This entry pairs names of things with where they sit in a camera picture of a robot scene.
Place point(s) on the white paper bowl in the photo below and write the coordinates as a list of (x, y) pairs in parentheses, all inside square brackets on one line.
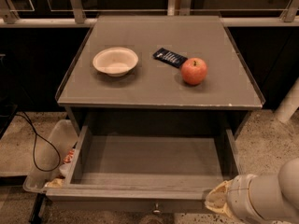
[(115, 62)]

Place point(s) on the grey drawer cabinet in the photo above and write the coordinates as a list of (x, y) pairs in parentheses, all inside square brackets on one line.
[(229, 85)]

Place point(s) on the grey top drawer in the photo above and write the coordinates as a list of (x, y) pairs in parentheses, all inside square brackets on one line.
[(161, 174)]

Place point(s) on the metal railing frame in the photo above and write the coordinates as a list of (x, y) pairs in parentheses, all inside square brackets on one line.
[(84, 10)]

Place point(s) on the clear plastic bin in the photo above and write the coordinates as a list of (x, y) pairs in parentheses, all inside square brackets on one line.
[(49, 156)]

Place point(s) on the white pole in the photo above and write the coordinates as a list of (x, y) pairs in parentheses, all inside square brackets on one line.
[(289, 104)]

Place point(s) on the dark blue snack packet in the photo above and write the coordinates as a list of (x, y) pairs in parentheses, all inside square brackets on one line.
[(169, 57)]

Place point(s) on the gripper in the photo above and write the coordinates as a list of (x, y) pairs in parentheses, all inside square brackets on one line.
[(237, 194)]

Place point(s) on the red apple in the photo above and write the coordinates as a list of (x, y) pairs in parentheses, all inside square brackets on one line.
[(193, 71)]

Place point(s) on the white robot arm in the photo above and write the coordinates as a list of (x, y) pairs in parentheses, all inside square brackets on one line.
[(259, 199)]

